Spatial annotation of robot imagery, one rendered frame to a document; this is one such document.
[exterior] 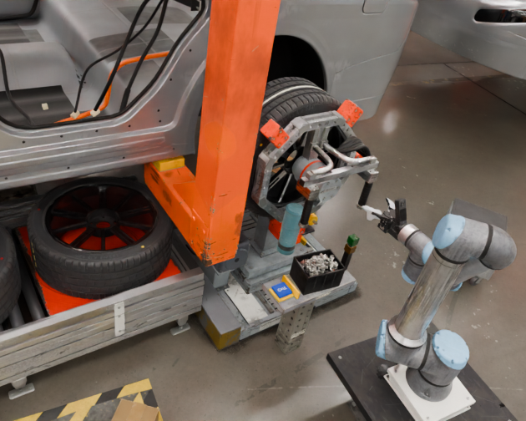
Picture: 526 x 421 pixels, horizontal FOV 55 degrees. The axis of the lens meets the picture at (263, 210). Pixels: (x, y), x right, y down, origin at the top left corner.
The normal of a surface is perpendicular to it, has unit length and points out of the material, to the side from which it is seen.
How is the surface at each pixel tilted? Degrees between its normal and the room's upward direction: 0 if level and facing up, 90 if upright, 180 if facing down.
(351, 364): 0
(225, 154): 90
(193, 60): 90
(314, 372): 0
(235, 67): 90
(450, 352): 7
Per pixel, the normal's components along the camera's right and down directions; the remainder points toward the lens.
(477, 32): -0.65, 0.40
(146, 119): 0.54, 0.59
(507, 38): -0.38, 0.52
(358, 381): 0.16, -0.77
